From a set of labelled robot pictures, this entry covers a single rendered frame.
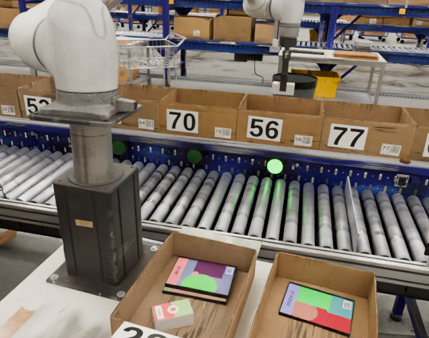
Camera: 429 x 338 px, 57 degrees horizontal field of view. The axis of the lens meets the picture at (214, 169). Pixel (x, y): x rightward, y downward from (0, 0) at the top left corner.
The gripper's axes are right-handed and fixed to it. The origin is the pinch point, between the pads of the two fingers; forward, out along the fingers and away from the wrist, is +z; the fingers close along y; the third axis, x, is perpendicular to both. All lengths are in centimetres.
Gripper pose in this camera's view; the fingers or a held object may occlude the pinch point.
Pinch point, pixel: (283, 82)
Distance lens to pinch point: 187.9
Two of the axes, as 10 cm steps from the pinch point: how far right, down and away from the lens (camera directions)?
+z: -0.3, 9.0, 4.3
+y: 2.2, -4.1, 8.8
